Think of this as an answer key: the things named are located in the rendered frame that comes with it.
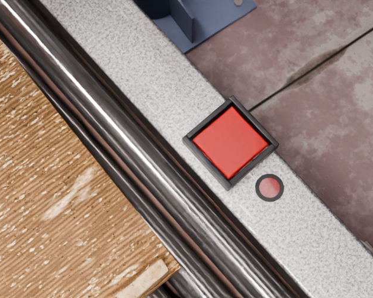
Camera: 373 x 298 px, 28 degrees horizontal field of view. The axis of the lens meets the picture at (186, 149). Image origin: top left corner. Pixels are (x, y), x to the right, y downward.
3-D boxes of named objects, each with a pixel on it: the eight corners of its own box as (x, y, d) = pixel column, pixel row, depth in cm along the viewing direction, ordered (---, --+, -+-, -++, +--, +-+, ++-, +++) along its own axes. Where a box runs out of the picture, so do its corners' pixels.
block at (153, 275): (161, 260, 77) (160, 256, 75) (171, 274, 77) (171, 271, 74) (116, 296, 76) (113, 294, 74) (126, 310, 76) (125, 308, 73)
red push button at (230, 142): (231, 109, 84) (232, 104, 83) (267, 147, 83) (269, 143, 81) (191, 142, 83) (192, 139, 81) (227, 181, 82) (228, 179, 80)
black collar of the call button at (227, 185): (231, 99, 84) (232, 94, 83) (277, 148, 83) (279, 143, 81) (181, 142, 83) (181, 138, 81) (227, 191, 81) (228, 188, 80)
